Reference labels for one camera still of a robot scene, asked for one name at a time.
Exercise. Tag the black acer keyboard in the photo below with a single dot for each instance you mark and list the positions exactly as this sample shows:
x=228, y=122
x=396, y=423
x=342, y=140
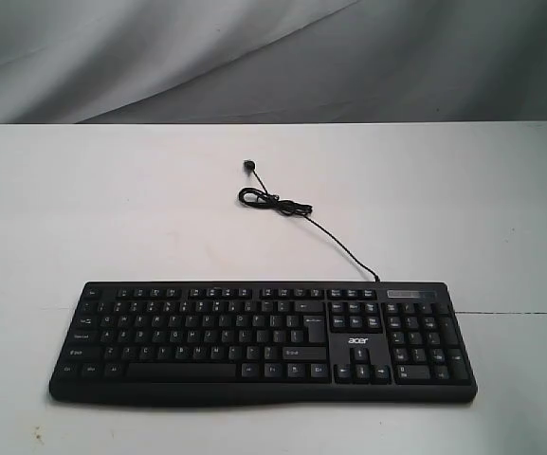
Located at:
x=206, y=344

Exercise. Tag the grey backdrop cloth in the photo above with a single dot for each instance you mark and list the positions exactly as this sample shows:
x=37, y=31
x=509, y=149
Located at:
x=272, y=61

